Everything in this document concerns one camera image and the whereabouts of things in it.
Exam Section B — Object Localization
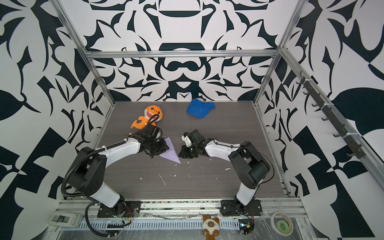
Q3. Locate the lilac square paper sheet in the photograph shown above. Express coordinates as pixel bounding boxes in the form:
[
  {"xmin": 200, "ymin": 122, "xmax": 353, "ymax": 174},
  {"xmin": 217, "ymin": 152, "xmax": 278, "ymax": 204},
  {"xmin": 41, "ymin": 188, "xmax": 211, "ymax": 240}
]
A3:
[{"xmin": 160, "ymin": 138, "xmax": 181, "ymax": 164}]

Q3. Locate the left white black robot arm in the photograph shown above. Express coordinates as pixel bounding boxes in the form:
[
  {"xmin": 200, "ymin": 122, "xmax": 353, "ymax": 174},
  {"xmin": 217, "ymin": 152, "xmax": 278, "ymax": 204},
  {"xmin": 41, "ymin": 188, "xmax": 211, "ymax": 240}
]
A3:
[{"xmin": 61, "ymin": 125, "xmax": 169, "ymax": 210}]

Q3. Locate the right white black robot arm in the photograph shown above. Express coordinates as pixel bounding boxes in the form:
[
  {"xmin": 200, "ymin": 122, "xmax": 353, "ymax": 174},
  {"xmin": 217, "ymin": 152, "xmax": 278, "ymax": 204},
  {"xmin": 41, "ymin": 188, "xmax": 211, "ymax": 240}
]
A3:
[{"xmin": 179, "ymin": 130, "xmax": 272, "ymax": 207}]

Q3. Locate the orange shark plush toy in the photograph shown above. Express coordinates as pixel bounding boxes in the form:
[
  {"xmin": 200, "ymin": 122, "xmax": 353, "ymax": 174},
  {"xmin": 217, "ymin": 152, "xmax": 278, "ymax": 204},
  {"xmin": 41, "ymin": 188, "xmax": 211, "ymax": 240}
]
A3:
[{"xmin": 131, "ymin": 105, "xmax": 163, "ymax": 130}]

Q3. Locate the blue cap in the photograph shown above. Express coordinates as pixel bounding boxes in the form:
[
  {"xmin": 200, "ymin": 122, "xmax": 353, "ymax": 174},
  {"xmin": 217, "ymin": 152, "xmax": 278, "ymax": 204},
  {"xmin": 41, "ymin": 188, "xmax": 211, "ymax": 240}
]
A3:
[{"xmin": 187, "ymin": 99, "xmax": 216, "ymax": 119}]

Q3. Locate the brown white plush toy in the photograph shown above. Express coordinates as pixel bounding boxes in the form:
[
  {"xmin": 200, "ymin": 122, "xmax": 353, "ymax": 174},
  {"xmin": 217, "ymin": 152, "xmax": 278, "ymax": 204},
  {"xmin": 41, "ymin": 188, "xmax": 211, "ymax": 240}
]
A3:
[{"xmin": 203, "ymin": 215, "xmax": 220, "ymax": 240}]

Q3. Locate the small black electronics board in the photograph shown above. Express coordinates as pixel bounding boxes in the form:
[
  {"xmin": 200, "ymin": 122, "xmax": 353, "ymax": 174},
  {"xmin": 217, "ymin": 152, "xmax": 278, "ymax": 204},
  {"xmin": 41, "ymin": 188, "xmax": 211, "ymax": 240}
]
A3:
[{"xmin": 239, "ymin": 219, "xmax": 255, "ymax": 235}]

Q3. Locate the white power strip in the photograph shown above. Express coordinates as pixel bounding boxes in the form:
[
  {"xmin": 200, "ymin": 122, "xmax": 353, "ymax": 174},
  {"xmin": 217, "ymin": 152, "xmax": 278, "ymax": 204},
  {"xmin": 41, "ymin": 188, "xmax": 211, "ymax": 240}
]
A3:
[{"xmin": 50, "ymin": 212, "xmax": 83, "ymax": 228}]

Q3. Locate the tape roll with green core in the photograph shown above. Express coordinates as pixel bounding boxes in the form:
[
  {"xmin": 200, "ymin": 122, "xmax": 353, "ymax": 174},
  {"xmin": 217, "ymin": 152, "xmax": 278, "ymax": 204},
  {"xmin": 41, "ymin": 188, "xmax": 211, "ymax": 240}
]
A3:
[{"xmin": 270, "ymin": 212, "xmax": 294, "ymax": 237}]

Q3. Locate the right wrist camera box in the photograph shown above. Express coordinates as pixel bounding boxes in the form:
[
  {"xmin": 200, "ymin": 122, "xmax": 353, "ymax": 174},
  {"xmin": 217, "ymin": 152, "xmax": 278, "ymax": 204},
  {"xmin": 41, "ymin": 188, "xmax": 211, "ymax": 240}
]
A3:
[{"xmin": 182, "ymin": 135, "xmax": 193, "ymax": 148}]

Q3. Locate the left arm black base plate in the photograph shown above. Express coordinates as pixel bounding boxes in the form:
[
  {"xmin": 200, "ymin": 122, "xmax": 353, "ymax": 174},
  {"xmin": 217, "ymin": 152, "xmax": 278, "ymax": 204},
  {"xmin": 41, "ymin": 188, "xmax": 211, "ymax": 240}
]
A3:
[{"xmin": 97, "ymin": 201, "xmax": 142, "ymax": 218}]

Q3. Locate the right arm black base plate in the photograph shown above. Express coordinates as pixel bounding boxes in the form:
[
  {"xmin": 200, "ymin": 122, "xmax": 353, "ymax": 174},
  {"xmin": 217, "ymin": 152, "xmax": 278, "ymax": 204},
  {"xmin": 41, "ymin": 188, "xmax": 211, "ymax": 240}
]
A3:
[{"xmin": 220, "ymin": 199, "xmax": 263, "ymax": 217}]

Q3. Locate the black corrugated cable hose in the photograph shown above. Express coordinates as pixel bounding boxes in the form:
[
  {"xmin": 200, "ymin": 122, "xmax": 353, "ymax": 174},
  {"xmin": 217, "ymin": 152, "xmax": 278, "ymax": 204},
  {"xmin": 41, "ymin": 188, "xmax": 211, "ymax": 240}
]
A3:
[{"xmin": 84, "ymin": 202, "xmax": 132, "ymax": 238}]

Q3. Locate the black wall hook rail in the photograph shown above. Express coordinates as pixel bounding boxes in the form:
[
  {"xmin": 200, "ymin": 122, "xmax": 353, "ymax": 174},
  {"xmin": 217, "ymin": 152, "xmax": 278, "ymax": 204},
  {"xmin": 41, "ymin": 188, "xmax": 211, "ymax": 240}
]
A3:
[{"xmin": 297, "ymin": 76, "xmax": 366, "ymax": 159}]

